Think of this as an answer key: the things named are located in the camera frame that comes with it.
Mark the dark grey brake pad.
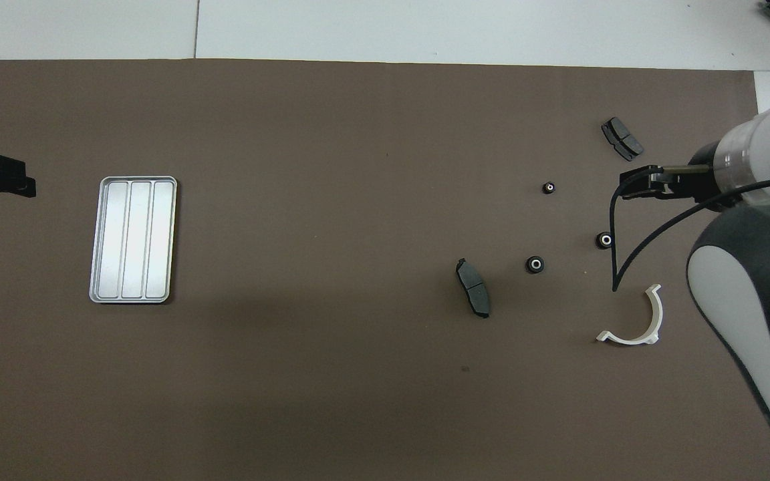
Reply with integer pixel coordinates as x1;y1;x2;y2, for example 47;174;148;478
455;258;491;319
601;117;645;162

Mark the white curved plastic bracket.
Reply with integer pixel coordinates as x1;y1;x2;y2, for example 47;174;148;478
596;284;664;346

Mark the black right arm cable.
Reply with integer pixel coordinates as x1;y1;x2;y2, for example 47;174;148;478
609;177;770;293

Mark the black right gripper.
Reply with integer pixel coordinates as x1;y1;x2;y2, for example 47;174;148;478
619;142;725;206

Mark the brown paper table mat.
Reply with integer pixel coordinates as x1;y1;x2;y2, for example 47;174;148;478
0;59;770;481

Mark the silver metal tray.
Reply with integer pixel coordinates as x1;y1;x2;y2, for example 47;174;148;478
89;176;178;305

